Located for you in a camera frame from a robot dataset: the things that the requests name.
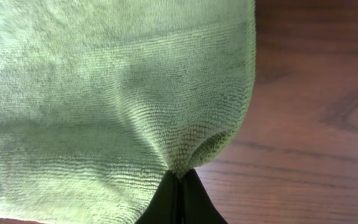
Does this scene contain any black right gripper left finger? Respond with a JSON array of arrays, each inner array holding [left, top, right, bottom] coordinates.
[[135, 170, 179, 224]]

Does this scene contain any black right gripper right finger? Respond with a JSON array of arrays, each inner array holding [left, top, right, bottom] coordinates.
[[181, 169, 227, 224]]

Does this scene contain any green microfiber cloth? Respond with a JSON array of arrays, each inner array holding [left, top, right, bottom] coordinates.
[[0, 0, 255, 223]]

